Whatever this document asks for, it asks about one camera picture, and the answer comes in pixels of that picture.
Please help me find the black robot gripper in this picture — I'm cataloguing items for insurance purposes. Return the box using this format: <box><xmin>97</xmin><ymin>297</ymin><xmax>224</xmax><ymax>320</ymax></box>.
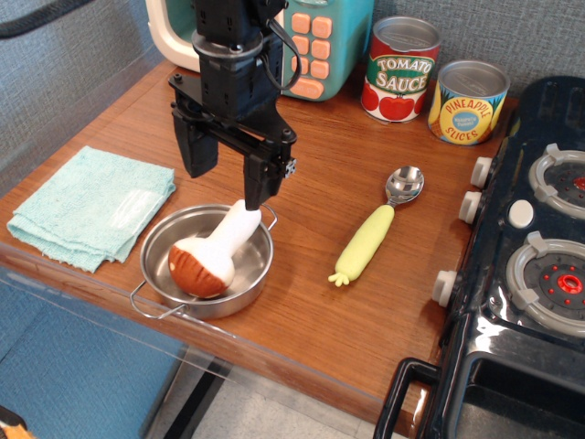
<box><xmin>169</xmin><ymin>30</ymin><xmax>297</xmax><ymax>211</ymax></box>

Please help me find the brown and white plush mushroom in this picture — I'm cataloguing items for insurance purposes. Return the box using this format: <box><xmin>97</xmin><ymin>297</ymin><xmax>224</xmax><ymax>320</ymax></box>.
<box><xmin>168</xmin><ymin>199</ymin><xmax>261</xmax><ymax>298</ymax></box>

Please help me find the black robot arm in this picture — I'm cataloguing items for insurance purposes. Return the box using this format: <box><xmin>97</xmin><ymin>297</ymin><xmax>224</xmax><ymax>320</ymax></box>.
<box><xmin>169</xmin><ymin>1</ymin><xmax>301</xmax><ymax>210</ymax></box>

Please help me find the stainless steel pot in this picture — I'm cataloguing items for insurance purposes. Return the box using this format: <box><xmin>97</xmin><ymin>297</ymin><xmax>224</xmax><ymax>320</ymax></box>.
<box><xmin>130</xmin><ymin>200</ymin><xmax>278</xmax><ymax>320</ymax></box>

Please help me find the teal folded cloth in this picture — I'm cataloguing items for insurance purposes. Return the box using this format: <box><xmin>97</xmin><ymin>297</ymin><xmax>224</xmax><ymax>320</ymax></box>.
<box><xmin>7</xmin><ymin>146</ymin><xmax>176</xmax><ymax>273</ymax></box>

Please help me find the toy microwave teal and cream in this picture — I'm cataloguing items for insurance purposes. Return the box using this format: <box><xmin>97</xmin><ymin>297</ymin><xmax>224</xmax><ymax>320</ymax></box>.
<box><xmin>145</xmin><ymin>0</ymin><xmax>374</xmax><ymax>102</ymax></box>

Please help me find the tomato sauce can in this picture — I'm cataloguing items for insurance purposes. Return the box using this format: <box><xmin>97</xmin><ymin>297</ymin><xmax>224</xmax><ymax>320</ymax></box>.
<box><xmin>361</xmin><ymin>16</ymin><xmax>441</xmax><ymax>123</ymax></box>

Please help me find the pineapple slices can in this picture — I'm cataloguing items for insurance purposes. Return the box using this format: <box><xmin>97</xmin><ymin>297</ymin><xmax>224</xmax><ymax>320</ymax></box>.
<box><xmin>428</xmin><ymin>60</ymin><xmax>510</xmax><ymax>145</ymax></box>

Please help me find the black toy stove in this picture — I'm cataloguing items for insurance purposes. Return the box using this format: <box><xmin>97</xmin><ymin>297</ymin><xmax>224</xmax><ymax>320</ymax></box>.
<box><xmin>375</xmin><ymin>76</ymin><xmax>584</xmax><ymax>438</ymax></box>

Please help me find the spoon with yellow handle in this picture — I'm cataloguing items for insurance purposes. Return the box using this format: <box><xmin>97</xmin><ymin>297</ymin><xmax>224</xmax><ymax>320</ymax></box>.
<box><xmin>328</xmin><ymin>166</ymin><xmax>425</xmax><ymax>287</ymax></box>

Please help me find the black cable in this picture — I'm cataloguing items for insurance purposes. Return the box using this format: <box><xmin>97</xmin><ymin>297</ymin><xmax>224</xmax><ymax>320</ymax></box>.
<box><xmin>0</xmin><ymin>0</ymin><xmax>92</xmax><ymax>39</ymax></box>

